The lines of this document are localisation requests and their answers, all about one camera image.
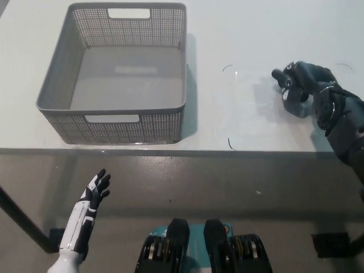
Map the black metal table leg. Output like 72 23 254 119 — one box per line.
0 184 65 254

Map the grey perforated plastic basket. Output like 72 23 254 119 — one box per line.
35 2 188 145

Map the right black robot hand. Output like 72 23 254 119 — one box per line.
285 60 364 138

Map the black teal robot body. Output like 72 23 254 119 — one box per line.
135 218 274 273

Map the black webcam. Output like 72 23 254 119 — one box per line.
271 69 307 113

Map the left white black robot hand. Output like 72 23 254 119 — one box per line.
58 168 111 254

